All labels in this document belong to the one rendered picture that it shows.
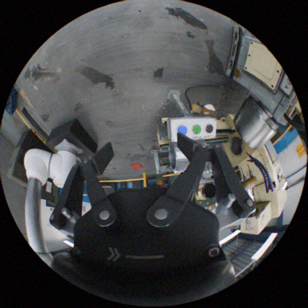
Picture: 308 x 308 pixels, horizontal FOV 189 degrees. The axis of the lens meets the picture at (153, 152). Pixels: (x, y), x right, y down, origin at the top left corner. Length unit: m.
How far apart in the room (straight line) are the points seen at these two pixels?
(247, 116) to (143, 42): 0.53
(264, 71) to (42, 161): 1.07
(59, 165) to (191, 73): 0.84
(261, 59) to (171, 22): 0.36
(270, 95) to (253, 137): 0.22
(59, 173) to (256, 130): 1.01
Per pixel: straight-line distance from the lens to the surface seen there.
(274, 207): 0.95
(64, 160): 0.64
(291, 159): 5.83
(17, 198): 6.38
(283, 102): 0.45
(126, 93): 0.48
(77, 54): 0.51
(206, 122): 0.32
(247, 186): 0.70
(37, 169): 0.63
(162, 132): 0.53
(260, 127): 0.51
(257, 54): 0.53
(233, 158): 0.90
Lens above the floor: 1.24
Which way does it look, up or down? 29 degrees down
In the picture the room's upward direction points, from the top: 172 degrees clockwise
